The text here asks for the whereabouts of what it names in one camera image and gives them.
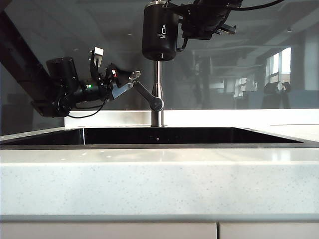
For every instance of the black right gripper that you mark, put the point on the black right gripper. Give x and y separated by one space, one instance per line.
204 20

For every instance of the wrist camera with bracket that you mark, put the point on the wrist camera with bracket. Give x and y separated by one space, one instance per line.
228 28
97 56

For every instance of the black undermount sink basin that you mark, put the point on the black undermount sink basin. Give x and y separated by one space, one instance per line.
159 137

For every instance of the narrow beige cabinet door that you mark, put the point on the narrow beige cabinet door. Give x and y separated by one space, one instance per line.
269 231

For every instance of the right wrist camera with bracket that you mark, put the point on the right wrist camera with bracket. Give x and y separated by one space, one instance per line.
228 28

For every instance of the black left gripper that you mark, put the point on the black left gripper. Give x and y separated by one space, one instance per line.
104 85

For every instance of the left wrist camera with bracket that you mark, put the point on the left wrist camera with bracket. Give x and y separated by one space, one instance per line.
97 56

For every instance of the black steel-rimmed office mug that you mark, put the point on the black steel-rimmed office mug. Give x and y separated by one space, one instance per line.
159 30

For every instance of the wide beige cabinet door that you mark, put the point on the wide beige cabinet door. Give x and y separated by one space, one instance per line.
107 231

